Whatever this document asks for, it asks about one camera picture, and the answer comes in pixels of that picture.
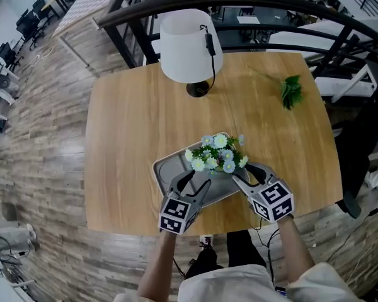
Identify person's white shirt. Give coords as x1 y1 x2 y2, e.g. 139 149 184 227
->
113 261 363 302

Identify green artificial leaf sprig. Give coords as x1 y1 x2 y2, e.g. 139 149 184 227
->
248 66 304 111

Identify person's white shoe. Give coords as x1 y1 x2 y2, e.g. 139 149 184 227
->
199 234 215 250

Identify black lamp cable with switch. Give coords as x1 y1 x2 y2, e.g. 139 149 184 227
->
197 24 217 94

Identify person's left forearm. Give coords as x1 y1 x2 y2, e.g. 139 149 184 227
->
135 230 179 299

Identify grey tray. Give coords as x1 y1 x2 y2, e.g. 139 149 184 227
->
152 131 251 206

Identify black office chair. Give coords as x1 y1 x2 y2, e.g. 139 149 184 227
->
332 75 378 220
31 0 49 21
16 9 45 50
0 42 23 72

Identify person's right forearm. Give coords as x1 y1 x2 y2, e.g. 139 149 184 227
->
276 215 316 284

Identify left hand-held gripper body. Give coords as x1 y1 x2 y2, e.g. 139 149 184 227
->
158 188 203 235

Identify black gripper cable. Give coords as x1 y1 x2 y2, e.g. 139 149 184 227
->
251 217 283 284

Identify white patterned table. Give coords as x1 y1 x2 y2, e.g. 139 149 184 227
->
52 0 127 67

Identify white and blue flower bouquet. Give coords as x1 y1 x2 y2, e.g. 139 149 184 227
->
185 133 249 174

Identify small white table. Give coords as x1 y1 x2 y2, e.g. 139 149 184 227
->
236 15 261 25

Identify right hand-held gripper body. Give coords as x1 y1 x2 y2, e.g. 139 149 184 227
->
244 175 295 225

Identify white shade table lamp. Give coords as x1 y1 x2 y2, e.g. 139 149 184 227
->
159 9 224 99

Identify person's black trousers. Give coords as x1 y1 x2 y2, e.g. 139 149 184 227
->
184 230 268 279

